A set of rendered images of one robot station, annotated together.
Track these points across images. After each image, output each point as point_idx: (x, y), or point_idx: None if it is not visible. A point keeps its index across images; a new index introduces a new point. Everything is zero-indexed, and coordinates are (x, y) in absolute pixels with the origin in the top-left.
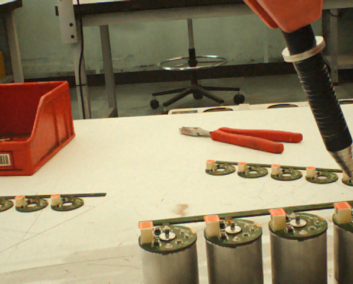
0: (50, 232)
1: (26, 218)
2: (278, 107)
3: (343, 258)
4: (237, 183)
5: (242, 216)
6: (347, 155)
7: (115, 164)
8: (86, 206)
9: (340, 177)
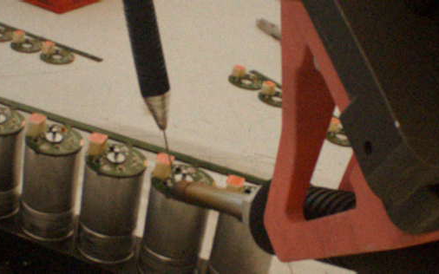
0: (14, 79)
1: (9, 56)
2: None
3: (147, 213)
4: (245, 104)
5: (82, 129)
6: (154, 105)
7: None
8: (71, 65)
9: None
